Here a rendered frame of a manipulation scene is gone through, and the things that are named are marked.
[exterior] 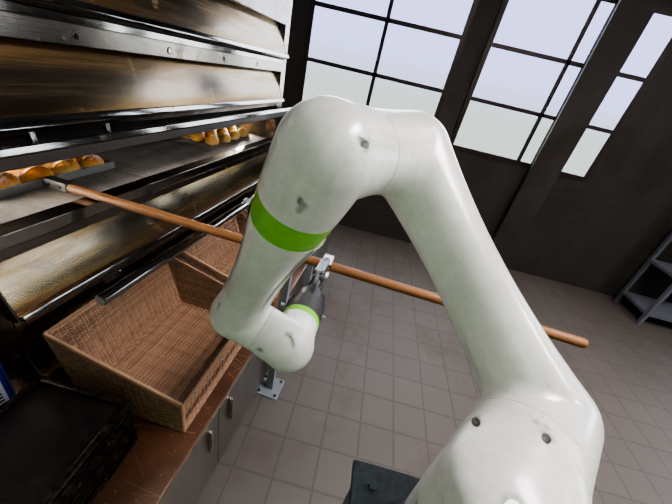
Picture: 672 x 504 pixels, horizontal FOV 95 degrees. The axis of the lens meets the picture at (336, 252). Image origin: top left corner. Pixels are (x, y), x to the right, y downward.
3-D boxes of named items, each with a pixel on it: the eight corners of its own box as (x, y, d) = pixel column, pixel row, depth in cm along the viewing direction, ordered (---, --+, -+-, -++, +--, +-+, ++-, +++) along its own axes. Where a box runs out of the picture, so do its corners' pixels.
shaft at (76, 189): (581, 343, 92) (587, 336, 91) (586, 351, 89) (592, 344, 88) (75, 190, 107) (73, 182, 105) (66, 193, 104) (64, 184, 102)
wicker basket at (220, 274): (174, 291, 160) (170, 246, 146) (232, 244, 208) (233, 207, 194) (260, 321, 154) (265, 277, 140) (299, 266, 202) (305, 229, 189)
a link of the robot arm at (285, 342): (290, 392, 65) (315, 365, 60) (239, 361, 64) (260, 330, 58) (308, 344, 77) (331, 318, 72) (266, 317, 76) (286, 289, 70)
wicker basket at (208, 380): (58, 389, 108) (35, 333, 94) (168, 295, 156) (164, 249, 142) (185, 436, 103) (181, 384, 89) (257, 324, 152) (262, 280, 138)
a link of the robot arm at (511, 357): (631, 437, 40) (444, 93, 47) (618, 544, 29) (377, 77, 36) (528, 431, 49) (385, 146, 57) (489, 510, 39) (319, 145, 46)
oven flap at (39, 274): (15, 321, 88) (-31, 260, 79) (271, 174, 242) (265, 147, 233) (26, 322, 87) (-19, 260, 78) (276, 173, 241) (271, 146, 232)
